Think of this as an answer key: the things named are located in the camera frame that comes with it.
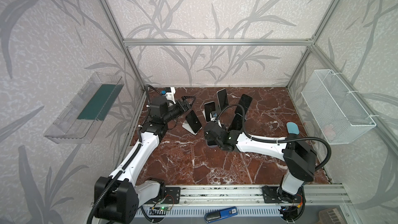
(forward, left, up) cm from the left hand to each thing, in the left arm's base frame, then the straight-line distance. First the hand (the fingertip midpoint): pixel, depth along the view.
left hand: (193, 101), depth 74 cm
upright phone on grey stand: (+25, -18, -27) cm, 41 cm away
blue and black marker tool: (-44, -10, -22) cm, 50 cm away
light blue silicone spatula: (+1, -62, -28) cm, 68 cm away
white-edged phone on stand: (+9, -8, -17) cm, 21 cm away
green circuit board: (-41, +12, -29) cm, 51 cm away
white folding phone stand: (+3, +7, -27) cm, 28 cm away
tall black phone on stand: (+15, -31, -18) cm, 39 cm away
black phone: (+8, -27, -33) cm, 43 cm away
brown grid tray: (-44, -62, -27) cm, 80 cm away
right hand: (-4, -8, -18) cm, 20 cm away
